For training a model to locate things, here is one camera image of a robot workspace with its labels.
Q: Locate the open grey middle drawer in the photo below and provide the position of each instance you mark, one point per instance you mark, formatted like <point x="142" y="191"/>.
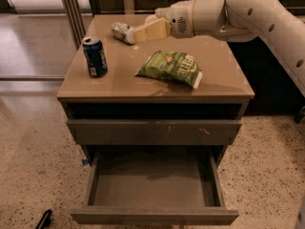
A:
<point x="169" y="185"/>

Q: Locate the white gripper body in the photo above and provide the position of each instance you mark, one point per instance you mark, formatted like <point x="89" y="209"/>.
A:
<point x="177" y="20"/>

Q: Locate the grey drawer cabinet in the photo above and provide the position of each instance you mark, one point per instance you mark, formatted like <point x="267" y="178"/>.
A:
<point x="170" y="92"/>

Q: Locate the blue pepsi can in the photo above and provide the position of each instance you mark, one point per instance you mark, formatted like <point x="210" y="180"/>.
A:
<point x="95" y="57"/>

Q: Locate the blue tape piece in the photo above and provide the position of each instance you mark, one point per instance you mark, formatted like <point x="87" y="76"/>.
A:
<point x="85" y="162"/>

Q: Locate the green chip bag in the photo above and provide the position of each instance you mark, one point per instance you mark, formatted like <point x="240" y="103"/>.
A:
<point x="177" y="66"/>

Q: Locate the black object on floor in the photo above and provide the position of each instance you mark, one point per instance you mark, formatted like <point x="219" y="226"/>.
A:
<point x="45" y="220"/>

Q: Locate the grey top drawer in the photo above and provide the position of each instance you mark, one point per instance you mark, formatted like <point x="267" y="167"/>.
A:
<point x="154" y="132"/>

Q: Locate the crushed silver soda can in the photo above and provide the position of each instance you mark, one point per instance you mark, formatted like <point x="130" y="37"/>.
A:
<point x="123" y="32"/>

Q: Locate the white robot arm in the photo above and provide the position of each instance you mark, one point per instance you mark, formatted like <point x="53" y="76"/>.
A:
<point x="234" y="21"/>

